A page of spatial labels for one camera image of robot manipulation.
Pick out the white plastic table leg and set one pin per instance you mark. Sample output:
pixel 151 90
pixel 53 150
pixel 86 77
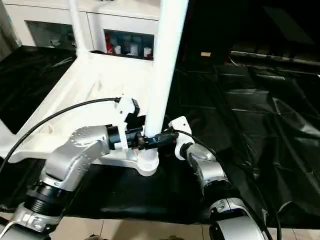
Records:
pixel 80 30
pixel 165 62
pixel 6 137

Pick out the white plastic table top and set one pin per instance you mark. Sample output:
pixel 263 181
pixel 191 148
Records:
pixel 75 82

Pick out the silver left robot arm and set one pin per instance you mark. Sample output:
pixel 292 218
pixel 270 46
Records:
pixel 75 150

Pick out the red white bottle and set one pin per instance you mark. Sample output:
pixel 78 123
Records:
pixel 109 46

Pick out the black work mat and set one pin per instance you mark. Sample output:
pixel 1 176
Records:
pixel 250 112

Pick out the small yellow label tag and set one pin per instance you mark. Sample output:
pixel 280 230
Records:
pixel 205 53

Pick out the white glass door cabinet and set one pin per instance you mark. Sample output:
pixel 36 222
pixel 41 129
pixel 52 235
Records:
pixel 50 15

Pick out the grey curtain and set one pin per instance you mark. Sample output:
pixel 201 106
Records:
pixel 7 37

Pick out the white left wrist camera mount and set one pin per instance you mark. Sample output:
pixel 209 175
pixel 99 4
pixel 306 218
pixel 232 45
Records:
pixel 122 105

